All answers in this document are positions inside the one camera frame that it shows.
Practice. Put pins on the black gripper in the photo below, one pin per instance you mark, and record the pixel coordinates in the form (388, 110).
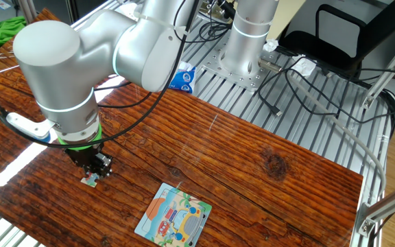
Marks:
(87, 158)

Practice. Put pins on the puzzle piece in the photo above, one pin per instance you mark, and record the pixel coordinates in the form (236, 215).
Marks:
(90, 181)

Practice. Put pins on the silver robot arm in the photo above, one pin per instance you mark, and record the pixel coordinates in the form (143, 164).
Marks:
(63, 75)

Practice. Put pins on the car picture puzzle board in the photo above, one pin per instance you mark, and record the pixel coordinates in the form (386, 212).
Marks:
(173, 219)

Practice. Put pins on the blue tissue pack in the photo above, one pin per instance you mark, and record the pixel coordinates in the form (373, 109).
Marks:
(185, 80)

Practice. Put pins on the wood grain mat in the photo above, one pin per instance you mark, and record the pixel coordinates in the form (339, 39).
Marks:
(235, 164)

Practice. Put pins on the small printed card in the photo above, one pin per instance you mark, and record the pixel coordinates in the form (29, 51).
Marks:
(1, 4)

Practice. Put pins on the crumpled white tissue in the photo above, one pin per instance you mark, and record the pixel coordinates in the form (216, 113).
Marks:
(303, 65)
(270, 45)

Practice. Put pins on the beige board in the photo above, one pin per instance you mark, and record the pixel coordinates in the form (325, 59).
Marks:
(286, 17)

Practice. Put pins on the black office chair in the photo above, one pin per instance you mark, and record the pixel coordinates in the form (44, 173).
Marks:
(321, 44)

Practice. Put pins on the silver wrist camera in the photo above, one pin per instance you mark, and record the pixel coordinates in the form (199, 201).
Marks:
(26, 127)

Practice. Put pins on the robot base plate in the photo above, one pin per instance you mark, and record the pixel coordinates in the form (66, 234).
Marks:
(218, 65)

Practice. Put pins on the aluminium frame post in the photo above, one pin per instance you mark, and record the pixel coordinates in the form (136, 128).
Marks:
(386, 206)
(386, 68)
(26, 10)

